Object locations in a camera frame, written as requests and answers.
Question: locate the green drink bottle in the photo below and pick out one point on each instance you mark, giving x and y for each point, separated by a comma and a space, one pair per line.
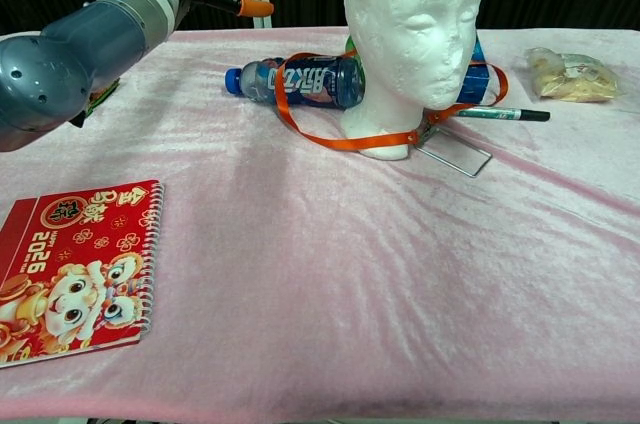
351, 46

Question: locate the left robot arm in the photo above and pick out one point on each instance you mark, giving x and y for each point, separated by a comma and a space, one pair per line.
75, 54

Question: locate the green orange snack packet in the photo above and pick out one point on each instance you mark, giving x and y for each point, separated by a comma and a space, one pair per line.
102, 96

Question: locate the green marker pen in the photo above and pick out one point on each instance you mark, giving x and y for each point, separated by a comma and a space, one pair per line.
505, 114

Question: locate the clear bag of yellow snacks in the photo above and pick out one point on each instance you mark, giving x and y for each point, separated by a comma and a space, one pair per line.
570, 76

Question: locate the blue cookie box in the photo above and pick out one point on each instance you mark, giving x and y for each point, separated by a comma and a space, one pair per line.
475, 81

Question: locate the pink velvet tablecloth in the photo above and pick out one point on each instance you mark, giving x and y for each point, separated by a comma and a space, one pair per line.
250, 344

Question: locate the red spiral calendar notebook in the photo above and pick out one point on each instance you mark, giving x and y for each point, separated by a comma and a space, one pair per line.
75, 269

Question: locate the blue drink bottle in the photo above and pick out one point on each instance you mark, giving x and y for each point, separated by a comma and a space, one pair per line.
325, 86

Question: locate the white foam mannequin head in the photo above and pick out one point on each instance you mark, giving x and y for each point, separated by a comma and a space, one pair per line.
400, 19

